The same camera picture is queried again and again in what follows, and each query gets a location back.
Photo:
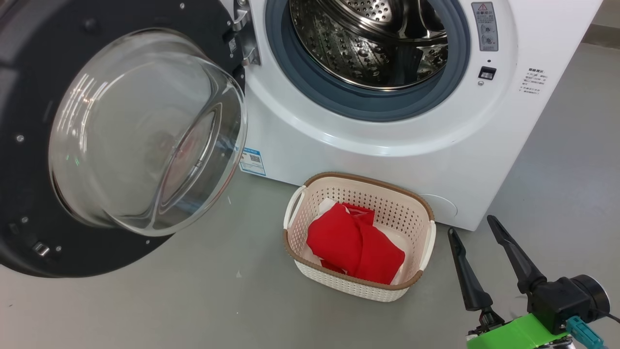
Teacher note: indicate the cream perforated laundry basket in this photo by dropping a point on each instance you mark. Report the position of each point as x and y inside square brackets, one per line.
[348, 287]

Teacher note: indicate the black washer door glass bowl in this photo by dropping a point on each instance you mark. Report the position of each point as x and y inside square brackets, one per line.
[29, 194]

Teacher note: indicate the metal door hinge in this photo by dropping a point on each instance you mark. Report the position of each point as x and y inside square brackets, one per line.
[248, 46]

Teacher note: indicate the blue white energy label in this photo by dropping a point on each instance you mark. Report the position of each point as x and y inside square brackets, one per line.
[253, 162]

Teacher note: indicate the black door latch slot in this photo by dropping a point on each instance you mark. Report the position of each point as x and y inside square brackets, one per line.
[487, 72]

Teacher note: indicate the round white filter cover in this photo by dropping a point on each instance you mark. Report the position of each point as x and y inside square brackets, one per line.
[438, 206]

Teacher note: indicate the white front-load washing machine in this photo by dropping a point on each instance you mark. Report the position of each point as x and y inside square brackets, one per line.
[436, 160]

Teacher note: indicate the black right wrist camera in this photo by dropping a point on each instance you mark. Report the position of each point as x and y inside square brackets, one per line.
[566, 300]

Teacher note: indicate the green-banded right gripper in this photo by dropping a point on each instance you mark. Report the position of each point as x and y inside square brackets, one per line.
[513, 337]

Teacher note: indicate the grey rubber door gasket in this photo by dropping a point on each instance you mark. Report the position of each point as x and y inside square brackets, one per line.
[310, 92]

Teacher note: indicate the stainless steel washer drum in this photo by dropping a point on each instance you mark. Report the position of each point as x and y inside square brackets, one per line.
[368, 43]

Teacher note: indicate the grey warning sticker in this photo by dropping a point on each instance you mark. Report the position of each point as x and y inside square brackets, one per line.
[485, 26]

